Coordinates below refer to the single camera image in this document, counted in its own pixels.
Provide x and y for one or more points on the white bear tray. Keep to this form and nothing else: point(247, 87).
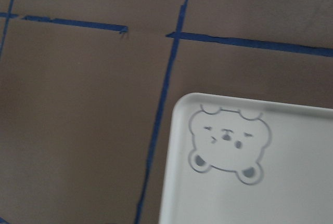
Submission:
point(235, 160)

